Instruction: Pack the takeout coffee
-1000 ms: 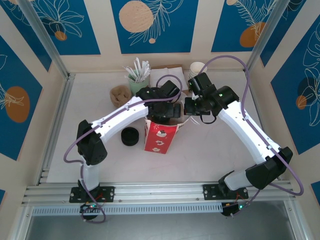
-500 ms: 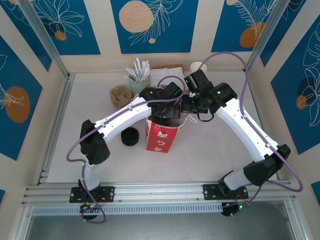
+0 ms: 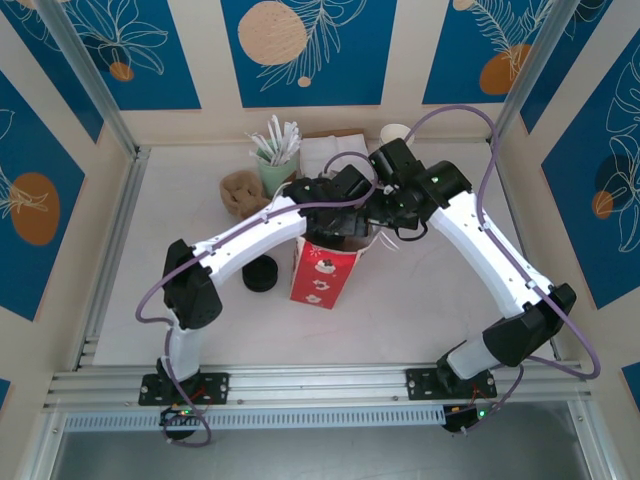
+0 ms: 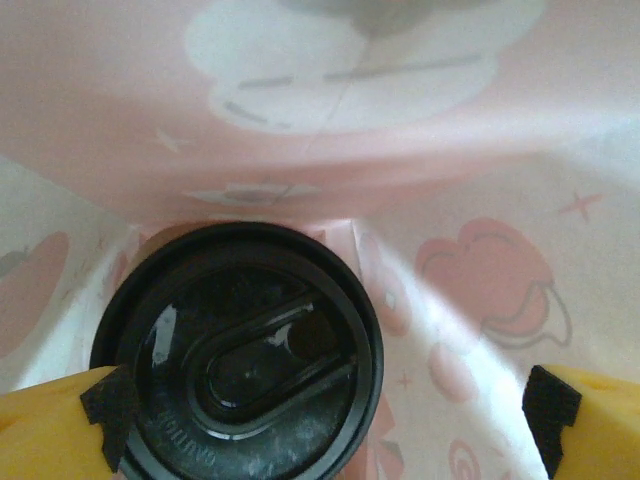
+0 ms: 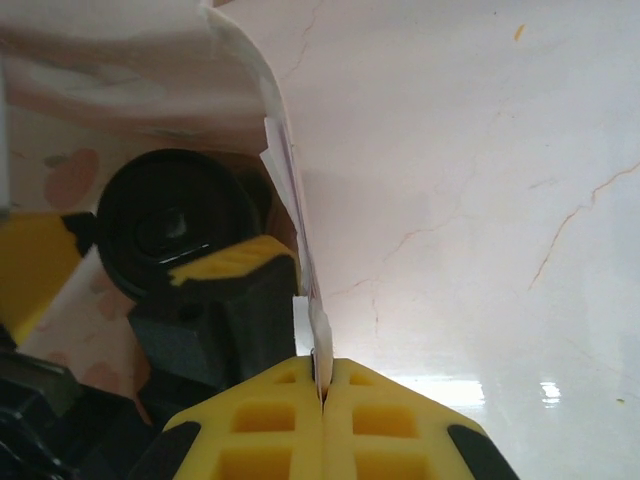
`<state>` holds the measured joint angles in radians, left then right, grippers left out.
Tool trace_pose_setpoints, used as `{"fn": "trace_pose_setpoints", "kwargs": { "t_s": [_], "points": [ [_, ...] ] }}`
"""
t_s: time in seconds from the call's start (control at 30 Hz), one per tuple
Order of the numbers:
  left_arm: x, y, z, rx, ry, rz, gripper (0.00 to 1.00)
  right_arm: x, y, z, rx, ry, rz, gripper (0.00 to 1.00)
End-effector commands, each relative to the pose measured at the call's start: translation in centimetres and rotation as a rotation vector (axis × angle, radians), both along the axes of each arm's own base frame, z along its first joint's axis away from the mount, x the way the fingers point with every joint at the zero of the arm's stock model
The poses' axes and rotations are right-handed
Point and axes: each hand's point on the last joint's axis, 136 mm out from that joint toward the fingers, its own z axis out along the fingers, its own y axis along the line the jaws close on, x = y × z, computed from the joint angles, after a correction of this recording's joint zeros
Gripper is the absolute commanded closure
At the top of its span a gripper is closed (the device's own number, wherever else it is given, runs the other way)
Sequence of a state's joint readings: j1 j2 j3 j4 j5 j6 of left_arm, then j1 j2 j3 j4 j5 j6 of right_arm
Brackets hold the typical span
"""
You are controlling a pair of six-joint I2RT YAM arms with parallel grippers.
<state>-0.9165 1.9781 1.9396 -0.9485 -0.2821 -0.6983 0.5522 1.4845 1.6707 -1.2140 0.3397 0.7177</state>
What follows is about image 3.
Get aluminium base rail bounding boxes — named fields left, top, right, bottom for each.
left=44, top=362, right=591, bottom=409

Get aluminium right side rail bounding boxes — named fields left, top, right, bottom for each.
left=489, top=141, right=562, bottom=362

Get aluminium right frame post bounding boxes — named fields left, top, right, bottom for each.
left=487, top=0, right=569, bottom=149

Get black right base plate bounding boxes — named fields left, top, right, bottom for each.
left=405, top=367, right=496, bottom=401

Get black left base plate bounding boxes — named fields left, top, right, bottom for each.
left=138, top=372, right=231, bottom=406

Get right control circuit board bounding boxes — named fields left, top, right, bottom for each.
left=442, top=405, right=494, bottom=435

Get white paper napkins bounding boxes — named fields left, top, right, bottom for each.
left=299, top=134, right=374, bottom=179

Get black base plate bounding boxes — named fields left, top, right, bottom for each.
left=405, top=367, right=496, bottom=401
left=138, top=372, right=231, bottom=406

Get aluminium left frame post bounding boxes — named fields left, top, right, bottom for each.
left=35, top=0, right=140, bottom=157

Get stack of black cup lids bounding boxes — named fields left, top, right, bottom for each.
left=241, top=255, right=279, bottom=294

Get stack of white paper cups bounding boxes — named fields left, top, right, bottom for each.
left=378, top=123, right=416, bottom=151

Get green straw holder cup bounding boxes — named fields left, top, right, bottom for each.
left=256, top=147, right=301, bottom=200

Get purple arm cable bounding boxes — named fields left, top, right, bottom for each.
left=399, top=103, right=601, bottom=436
left=135, top=150, right=377, bottom=447

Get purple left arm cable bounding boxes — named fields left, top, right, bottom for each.
left=135, top=150, right=377, bottom=447

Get slotted grey cable duct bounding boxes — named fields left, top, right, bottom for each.
left=62, top=407, right=449, bottom=434

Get aluminium frame post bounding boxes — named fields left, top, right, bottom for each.
left=487, top=0, right=569, bottom=149
left=35, top=0, right=140, bottom=157

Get stack of brown cup carriers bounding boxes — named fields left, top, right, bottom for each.
left=219, top=169, right=272, bottom=221

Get left control circuit board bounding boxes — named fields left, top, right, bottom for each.
left=159, top=407, right=201, bottom=429

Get aluminium left side rail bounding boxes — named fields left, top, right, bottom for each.
left=74, top=147, right=151, bottom=371

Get control circuit board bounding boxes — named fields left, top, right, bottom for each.
left=442, top=405, right=494, bottom=435
left=159, top=407, right=201, bottom=429

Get red printed paper bag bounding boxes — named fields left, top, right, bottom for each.
left=289, top=219, right=401, bottom=311

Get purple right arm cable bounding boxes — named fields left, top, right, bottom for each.
left=399, top=103, right=601, bottom=436

